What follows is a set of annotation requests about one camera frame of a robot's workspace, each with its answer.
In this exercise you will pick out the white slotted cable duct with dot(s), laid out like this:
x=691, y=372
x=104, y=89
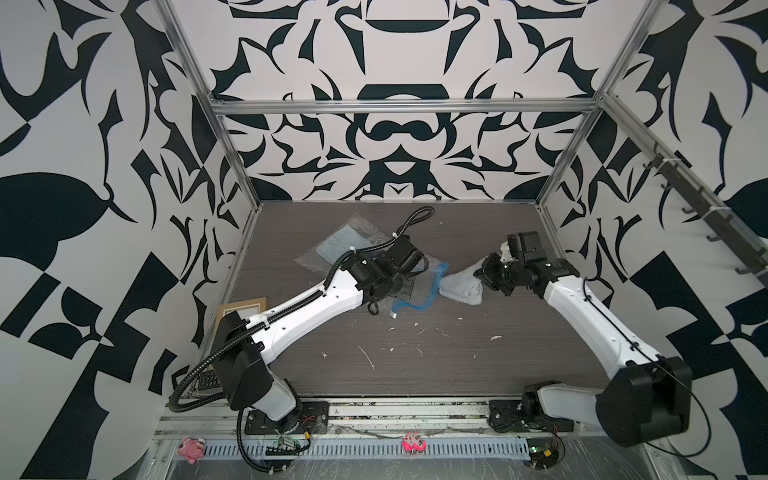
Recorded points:
x=513, y=448

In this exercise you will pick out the grey towel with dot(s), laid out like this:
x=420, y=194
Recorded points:
x=464, y=286

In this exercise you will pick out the grey wall hook rack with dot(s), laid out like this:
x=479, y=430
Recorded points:
x=725, y=225

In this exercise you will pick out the wooden picture frame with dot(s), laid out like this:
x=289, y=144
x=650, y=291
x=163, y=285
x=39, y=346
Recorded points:
x=244, y=308

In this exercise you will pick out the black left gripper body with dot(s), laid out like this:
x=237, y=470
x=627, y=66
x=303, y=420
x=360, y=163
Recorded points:
x=398, y=287

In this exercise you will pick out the black remote control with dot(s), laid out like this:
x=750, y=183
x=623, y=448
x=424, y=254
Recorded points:
x=207, y=383

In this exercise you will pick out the green circuit board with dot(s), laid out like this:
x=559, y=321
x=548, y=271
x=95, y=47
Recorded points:
x=543, y=457

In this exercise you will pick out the pink plush toy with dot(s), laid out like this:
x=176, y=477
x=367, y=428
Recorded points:
x=191, y=449

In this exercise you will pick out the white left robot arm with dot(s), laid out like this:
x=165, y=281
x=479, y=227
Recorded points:
x=244, y=371

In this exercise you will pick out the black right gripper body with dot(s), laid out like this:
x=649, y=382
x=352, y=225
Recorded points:
x=500, y=275

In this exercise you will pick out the light teal towel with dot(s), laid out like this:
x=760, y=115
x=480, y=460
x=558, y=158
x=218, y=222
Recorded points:
x=338, y=243

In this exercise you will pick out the pink toy on rail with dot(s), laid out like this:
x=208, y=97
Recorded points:
x=412, y=443

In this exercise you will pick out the clear vacuum bag blue zip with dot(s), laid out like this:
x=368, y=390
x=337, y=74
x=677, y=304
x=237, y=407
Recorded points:
x=418, y=294

